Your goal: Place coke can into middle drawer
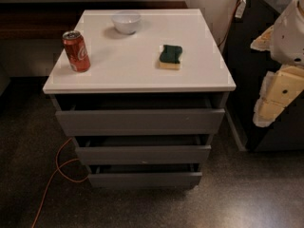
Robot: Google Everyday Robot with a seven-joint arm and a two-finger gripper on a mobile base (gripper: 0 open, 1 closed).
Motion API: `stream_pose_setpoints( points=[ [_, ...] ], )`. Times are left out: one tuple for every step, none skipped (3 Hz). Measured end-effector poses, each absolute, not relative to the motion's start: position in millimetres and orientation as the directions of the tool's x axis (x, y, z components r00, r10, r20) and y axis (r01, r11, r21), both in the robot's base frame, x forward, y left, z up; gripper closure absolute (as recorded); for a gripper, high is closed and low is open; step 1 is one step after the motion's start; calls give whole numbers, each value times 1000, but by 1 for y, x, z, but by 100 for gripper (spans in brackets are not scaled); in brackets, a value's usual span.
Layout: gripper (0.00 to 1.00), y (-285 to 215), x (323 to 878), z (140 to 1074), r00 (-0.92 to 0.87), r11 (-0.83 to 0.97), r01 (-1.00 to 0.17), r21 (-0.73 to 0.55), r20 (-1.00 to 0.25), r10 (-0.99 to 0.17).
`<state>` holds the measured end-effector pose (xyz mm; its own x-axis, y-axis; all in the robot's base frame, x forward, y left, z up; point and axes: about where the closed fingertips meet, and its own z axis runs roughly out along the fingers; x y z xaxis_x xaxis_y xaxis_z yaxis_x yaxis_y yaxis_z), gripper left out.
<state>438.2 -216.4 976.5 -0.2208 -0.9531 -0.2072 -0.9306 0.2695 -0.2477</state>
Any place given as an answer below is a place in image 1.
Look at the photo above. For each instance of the red coke can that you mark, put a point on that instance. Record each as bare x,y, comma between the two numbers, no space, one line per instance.
75,48

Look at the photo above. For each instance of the white tag on cable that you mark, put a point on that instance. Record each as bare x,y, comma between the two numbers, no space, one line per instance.
240,9

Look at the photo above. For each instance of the grey drawer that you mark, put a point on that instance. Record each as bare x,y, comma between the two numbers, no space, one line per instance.
163,149
145,176
140,122

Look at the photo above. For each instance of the green and yellow sponge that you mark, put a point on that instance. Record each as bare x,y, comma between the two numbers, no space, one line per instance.
170,57

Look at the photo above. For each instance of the grey bottom drawer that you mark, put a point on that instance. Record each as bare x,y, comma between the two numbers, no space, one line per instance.
145,176

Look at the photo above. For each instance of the black side cabinet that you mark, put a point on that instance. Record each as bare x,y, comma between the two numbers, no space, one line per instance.
248,68

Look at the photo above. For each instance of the dark wooden bench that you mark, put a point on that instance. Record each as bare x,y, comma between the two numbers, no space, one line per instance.
51,20

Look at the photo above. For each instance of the grey top drawer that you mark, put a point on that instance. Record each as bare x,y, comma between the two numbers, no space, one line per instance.
140,122

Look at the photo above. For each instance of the grey cabinet with white top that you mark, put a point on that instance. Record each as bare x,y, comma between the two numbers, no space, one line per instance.
125,72

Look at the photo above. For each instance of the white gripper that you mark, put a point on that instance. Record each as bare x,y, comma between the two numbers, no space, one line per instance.
289,37

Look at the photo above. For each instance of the white bowl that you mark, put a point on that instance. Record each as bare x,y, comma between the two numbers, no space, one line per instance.
126,21

